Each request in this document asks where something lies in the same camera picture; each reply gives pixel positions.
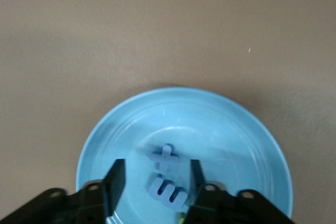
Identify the blue letter m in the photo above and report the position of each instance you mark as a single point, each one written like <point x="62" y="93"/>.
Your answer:
<point x="157" y="186"/>

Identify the green letter n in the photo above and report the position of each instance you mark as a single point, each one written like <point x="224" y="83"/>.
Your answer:
<point x="182" y="216"/>

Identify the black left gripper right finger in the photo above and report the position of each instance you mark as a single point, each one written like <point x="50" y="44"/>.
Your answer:
<point x="231" y="208"/>

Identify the blue plus sign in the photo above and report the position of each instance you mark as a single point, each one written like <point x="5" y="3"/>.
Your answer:
<point x="165" y="158"/>

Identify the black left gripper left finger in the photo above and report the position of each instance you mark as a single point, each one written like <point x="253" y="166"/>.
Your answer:
<point x="78" y="205"/>

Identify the blue plate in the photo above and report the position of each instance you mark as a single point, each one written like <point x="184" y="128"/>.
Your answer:
<point x="210" y="119"/>

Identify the brown table cover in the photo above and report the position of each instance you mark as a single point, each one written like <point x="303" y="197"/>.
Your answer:
<point x="168" y="24"/>

